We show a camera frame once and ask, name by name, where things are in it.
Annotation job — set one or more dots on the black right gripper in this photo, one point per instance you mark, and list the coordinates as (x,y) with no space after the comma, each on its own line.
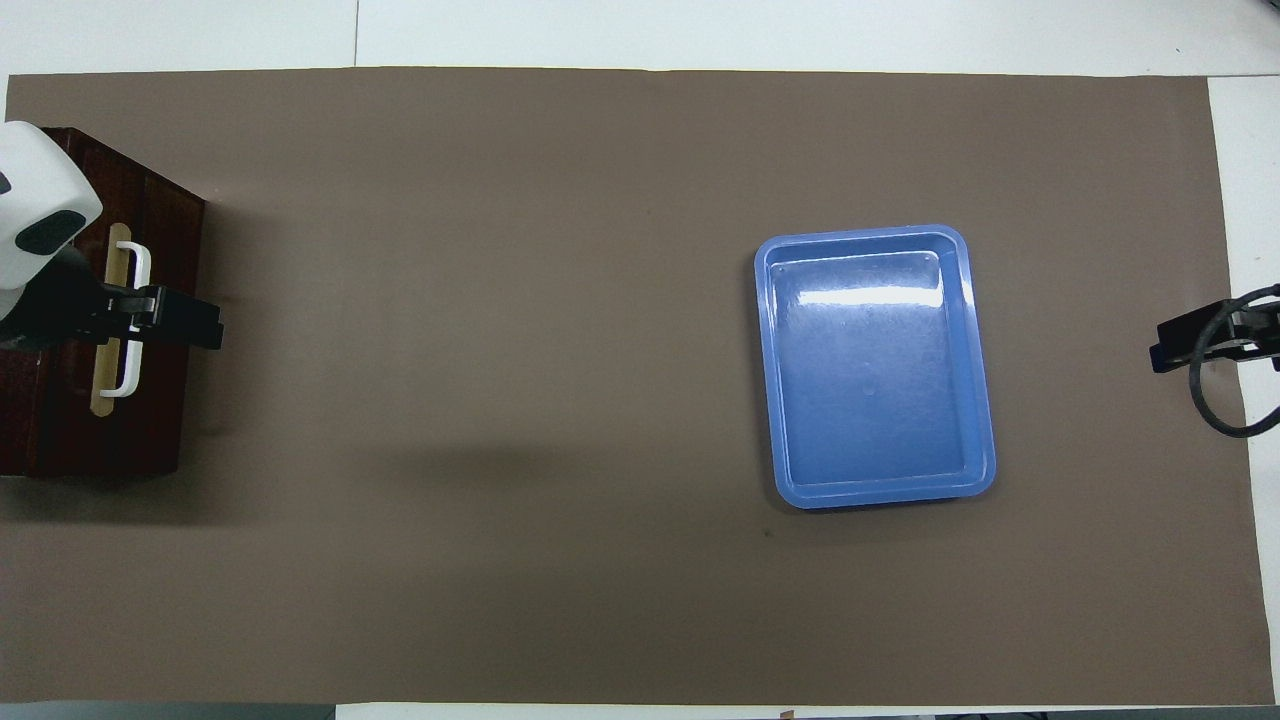
(1265,335)

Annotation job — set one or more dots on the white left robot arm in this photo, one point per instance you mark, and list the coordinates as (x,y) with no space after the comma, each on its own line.
(40,180)

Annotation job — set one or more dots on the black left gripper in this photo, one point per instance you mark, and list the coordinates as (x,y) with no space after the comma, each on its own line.
(60,310)

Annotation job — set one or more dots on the blue plastic tray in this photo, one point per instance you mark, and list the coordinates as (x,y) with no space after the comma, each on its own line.
(870,380)

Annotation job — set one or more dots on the brown table mat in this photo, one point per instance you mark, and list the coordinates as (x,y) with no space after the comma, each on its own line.
(500,300)

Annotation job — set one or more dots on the dark wooden cabinet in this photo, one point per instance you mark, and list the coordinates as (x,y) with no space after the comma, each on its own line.
(175,400)

